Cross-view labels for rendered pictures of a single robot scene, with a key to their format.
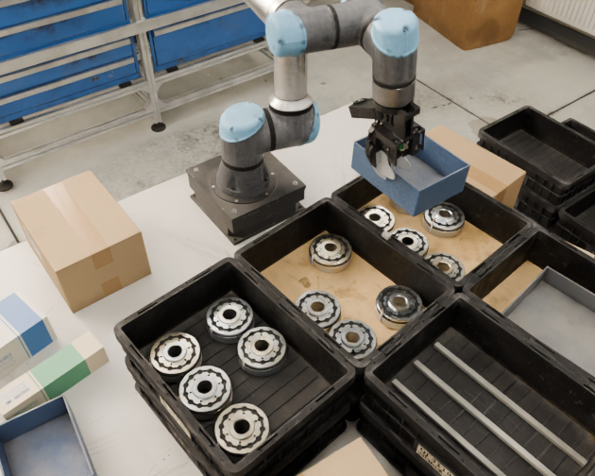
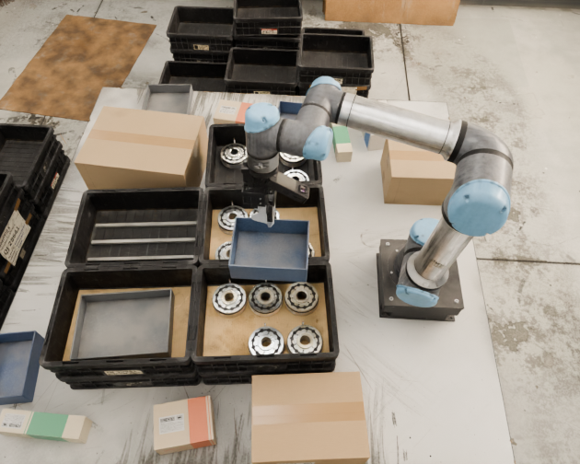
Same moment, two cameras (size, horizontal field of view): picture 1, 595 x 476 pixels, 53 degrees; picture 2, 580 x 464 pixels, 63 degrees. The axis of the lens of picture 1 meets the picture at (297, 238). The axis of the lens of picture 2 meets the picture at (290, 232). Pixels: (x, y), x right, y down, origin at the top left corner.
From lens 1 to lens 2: 1.66 m
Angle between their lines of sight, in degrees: 70
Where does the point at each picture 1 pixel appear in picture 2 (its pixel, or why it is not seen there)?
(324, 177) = (409, 360)
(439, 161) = (259, 272)
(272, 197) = (386, 274)
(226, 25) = not seen: outside the picture
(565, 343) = (130, 319)
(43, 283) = not seen: hidden behind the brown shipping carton
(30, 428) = not seen: hidden behind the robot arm
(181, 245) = (398, 228)
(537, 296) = (164, 340)
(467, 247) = (234, 340)
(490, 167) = (281, 435)
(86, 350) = (341, 145)
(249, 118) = (422, 231)
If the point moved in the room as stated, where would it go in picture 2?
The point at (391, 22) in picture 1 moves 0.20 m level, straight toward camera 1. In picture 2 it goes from (260, 106) to (206, 62)
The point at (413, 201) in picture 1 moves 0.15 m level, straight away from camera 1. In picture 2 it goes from (239, 223) to (270, 262)
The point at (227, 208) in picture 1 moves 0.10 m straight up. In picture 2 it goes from (393, 242) to (400, 226)
